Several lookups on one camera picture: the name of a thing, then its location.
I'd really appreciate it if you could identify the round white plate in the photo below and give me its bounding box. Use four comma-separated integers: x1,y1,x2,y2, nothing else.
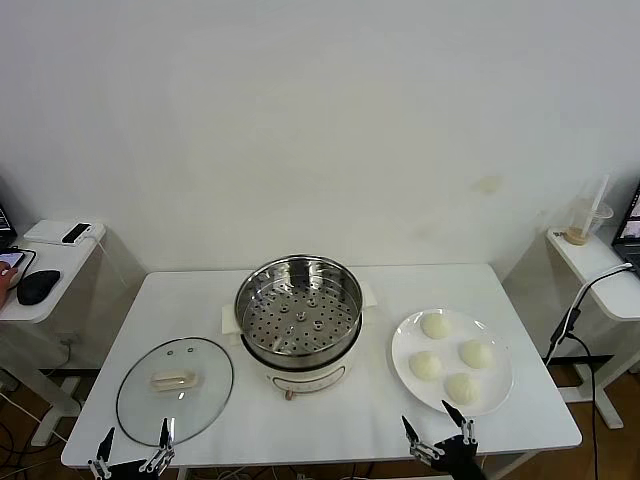
390,308,515,417

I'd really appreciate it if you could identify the round glass pot lid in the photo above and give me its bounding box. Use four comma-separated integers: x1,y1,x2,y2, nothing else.
115,336,235,447

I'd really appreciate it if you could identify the cream electric cooker base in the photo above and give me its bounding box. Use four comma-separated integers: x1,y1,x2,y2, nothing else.
219,280,379,402

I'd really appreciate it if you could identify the person's hand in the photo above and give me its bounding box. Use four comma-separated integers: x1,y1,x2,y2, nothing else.
0,262,21,311

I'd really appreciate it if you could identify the clear plastic drink cup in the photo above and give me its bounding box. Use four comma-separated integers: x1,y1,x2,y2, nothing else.
567,197,615,246

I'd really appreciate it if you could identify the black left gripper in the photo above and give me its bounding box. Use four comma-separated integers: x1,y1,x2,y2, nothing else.
88,417,176,480

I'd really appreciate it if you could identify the open black laptop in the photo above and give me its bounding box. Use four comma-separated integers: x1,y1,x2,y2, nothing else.
0,177,19,251
612,179,640,276

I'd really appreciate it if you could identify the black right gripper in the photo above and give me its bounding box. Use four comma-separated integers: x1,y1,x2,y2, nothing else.
402,399,486,480

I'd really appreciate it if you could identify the small black screen device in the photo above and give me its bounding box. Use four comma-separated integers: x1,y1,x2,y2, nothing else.
60,222,94,244

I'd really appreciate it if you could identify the black cable with white plug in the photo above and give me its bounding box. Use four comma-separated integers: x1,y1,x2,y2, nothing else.
543,262,634,480

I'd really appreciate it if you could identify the flat white box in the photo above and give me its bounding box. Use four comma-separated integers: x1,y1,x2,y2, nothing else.
22,218,106,247

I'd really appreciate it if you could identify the stainless steel steamer basket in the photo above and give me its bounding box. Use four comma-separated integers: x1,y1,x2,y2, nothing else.
219,254,379,369

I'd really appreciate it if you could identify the black computer mouse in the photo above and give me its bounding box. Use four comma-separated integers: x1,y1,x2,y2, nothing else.
16,269,62,305

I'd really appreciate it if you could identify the smartphone with lit screen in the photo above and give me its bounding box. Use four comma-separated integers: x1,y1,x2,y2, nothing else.
0,248,26,274

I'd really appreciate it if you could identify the white steamed baozi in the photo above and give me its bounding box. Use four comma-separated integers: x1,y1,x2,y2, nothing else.
458,339,495,370
419,312,453,340
444,372,481,405
408,350,444,382

